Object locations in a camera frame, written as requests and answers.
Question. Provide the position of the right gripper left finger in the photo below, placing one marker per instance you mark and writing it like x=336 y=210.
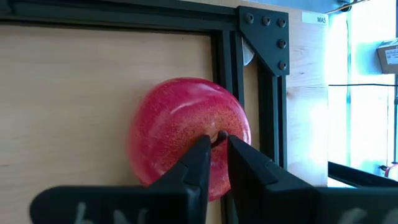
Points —
x=186 y=193

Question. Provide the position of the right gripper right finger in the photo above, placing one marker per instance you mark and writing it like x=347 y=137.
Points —
x=264 y=193

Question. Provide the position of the red apple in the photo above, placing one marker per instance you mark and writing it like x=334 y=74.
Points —
x=174 y=118

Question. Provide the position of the white label sticker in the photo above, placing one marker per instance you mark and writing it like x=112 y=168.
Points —
x=314 y=19

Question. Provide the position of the cardboard box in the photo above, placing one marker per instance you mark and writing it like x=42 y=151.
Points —
x=388 y=57

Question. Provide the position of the black table frame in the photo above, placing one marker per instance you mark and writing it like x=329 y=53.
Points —
x=230 y=62

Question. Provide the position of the black corner bracket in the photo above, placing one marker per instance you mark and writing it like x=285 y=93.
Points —
x=264 y=37

